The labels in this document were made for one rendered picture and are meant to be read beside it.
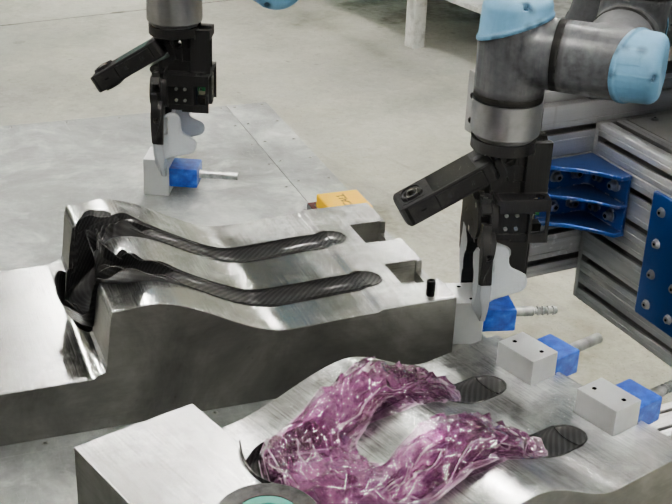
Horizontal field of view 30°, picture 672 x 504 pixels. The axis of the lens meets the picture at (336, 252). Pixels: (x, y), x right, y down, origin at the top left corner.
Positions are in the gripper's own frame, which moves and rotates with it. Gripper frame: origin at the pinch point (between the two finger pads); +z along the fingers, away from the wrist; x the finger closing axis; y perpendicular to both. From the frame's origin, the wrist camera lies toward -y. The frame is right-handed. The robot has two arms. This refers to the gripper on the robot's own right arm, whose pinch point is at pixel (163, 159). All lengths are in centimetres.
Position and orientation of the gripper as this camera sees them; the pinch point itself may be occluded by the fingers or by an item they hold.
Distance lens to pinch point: 180.7
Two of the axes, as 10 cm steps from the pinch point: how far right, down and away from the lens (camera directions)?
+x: 0.8, -4.4, 8.9
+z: -0.3, 9.0, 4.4
